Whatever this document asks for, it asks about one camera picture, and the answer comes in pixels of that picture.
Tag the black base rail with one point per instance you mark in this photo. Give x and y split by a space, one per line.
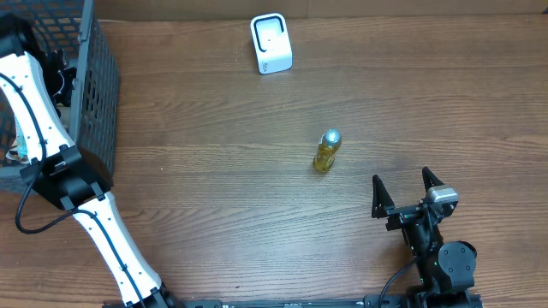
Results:
299 303

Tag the grey plastic mesh basket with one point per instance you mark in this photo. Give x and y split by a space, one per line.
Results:
73 27

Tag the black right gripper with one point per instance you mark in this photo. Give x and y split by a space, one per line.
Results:
411 213

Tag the green wet wipes pack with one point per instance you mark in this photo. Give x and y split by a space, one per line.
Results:
18 150

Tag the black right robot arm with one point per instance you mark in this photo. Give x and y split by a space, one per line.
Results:
446 269

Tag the white barcode scanner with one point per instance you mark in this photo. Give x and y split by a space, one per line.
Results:
271 42

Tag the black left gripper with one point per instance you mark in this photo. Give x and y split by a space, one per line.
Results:
68 99

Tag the yellow dish soap bottle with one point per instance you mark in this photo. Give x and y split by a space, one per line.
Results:
328 146

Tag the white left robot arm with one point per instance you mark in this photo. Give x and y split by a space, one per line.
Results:
65 174

